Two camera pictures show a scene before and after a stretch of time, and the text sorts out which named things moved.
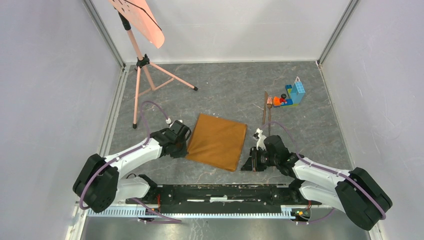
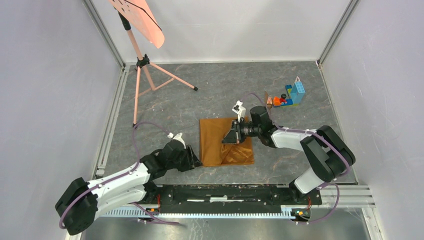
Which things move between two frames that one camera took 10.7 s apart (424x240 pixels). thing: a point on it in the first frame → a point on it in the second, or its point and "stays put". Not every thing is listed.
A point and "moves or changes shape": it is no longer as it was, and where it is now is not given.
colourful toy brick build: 295,93 stays put
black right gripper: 252,164 → 232,137
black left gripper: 182,153 → 194,161
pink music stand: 150,77 stays put
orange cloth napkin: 216,141 moves or changes shape
